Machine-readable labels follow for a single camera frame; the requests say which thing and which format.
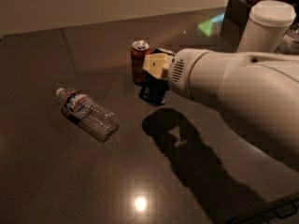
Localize black drawer handle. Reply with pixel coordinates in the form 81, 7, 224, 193
273, 203, 298, 219

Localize white lidded canister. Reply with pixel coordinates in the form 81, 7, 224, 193
237, 0, 296, 53

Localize black box on counter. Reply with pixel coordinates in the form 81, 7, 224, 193
221, 0, 253, 51

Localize blue pepsi can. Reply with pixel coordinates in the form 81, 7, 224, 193
139, 74, 169, 106

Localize red coca-cola can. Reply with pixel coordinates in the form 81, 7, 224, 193
131, 40, 152, 86

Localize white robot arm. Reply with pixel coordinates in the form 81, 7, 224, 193
143, 49, 299, 170

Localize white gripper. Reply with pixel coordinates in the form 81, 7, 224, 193
143, 48, 210, 100

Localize clear plastic water bottle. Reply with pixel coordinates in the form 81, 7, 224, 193
56, 88, 119, 142

